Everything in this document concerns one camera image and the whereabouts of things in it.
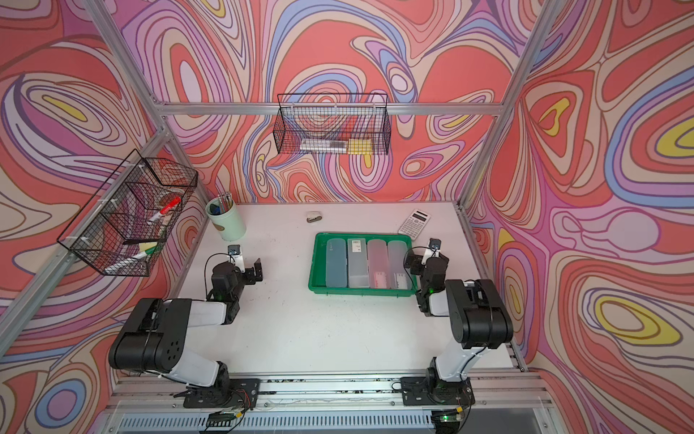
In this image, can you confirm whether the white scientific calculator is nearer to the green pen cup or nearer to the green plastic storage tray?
the green plastic storage tray

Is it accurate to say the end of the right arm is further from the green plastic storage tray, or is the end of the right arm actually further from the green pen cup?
the green pen cup

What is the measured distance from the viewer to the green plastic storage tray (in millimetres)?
923

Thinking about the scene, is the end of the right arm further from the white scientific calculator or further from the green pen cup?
→ the green pen cup

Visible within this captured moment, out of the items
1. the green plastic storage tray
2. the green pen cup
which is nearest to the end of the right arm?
the green plastic storage tray

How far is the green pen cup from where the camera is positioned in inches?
39.6

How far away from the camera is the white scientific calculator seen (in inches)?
43.4
